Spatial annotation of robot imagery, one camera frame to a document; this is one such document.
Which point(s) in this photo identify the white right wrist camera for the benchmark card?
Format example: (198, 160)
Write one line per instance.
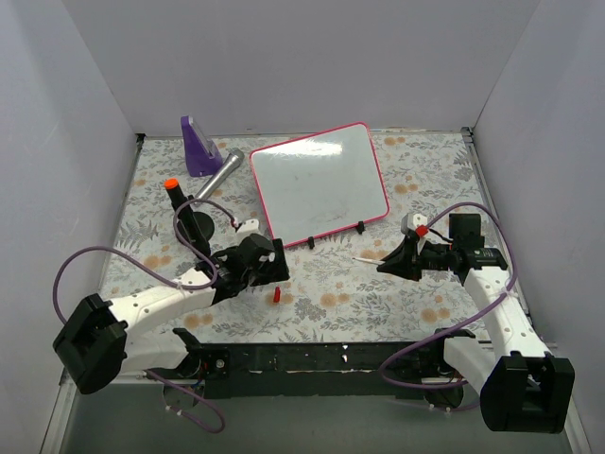
(414, 227)

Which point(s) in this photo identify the pink framed whiteboard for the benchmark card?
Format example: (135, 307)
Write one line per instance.
(320, 184)

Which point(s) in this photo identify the silver microphone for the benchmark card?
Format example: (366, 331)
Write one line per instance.
(233, 161)

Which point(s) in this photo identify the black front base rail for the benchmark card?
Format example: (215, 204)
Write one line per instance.
(228, 370)

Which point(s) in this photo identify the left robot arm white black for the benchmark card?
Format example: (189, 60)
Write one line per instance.
(101, 339)

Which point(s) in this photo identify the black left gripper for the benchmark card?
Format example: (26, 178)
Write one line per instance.
(267, 267)

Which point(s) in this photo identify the floral patterned table mat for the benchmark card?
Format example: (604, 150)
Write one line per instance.
(328, 296)

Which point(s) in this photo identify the black torch with orange cap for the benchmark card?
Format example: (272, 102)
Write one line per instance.
(194, 228)

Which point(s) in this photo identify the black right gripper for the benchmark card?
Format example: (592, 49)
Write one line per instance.
(414, 260)

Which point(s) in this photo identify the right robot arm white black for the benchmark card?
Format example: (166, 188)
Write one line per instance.
(522, 386)

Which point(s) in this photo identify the purple wedge stand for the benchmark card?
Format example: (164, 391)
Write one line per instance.
(202, 157)

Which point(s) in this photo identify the white red whiteboard marker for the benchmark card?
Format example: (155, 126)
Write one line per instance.
(375, 262)

